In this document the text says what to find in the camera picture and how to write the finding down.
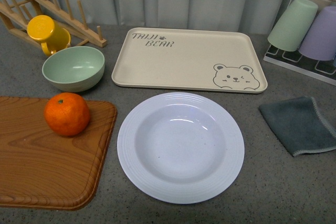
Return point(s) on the light green cup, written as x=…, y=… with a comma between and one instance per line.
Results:
x=291, y=28

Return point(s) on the yellow mug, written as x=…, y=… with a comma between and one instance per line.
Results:
x=49, y=34

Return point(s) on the green bowl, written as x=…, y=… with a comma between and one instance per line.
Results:
x=74, y=69

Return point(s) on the beige bear tray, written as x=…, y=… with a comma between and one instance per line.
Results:
x=189, y=60

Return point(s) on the wooden cutting board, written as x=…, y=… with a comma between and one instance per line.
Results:
x=41, y=169

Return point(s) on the purple cup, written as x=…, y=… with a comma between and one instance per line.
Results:
x=319, y=42

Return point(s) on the white cup holder rack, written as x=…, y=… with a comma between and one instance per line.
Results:
x=295, y=61

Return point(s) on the orange fruit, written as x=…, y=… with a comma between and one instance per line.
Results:
x=67, y=114

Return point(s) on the white round plate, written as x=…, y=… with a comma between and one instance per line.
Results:
x=180, y=148

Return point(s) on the wooden dish rack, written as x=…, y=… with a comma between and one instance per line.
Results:
x=15, y=17

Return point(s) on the grey-green cloth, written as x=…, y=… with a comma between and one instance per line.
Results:
x=299, y=125

